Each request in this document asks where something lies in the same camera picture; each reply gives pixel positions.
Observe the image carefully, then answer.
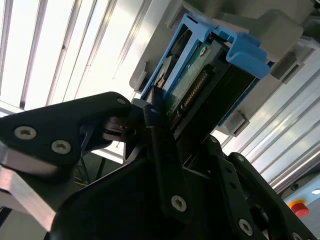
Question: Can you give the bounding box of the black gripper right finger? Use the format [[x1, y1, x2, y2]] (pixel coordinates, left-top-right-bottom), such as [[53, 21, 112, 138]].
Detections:
[[206, 136, 313, 240]]

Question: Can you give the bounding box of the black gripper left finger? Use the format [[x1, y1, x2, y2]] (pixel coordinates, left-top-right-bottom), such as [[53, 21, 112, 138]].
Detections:
[[0, 85, 195, 225]]

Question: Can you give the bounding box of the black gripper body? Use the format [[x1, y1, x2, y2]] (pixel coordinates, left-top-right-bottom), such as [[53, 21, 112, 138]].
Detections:
[[49, 154, 242, 240]]

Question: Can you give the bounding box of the hard disk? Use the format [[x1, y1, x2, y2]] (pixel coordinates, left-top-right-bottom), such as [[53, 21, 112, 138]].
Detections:
[[139, 13, 271, 141]]

